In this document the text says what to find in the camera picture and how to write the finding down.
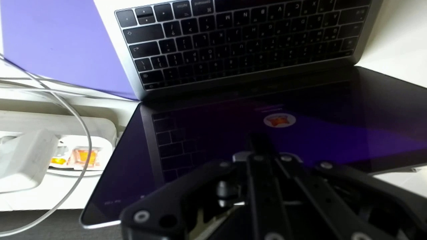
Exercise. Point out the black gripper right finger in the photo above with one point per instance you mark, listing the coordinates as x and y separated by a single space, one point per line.
356 205

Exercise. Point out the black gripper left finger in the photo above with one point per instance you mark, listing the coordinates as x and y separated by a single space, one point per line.
217 201

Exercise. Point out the dark grey laptop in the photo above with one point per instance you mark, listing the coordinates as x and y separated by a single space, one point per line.
208 73

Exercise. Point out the white power strip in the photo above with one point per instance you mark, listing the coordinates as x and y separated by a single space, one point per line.
66 162

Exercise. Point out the white power adapter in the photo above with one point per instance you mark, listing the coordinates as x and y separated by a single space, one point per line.
24 160

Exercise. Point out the purple paper sheet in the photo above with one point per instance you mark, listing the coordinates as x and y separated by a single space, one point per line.
64 40

